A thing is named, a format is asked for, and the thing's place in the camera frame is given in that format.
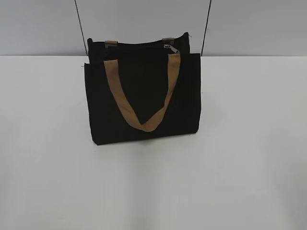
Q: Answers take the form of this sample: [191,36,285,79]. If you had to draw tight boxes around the black tote bag tan handles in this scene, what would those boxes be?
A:
[84,33,201,145]

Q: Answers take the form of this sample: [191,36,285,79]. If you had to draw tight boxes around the silver zipper pull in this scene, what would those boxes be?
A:
[164,44,180,54]

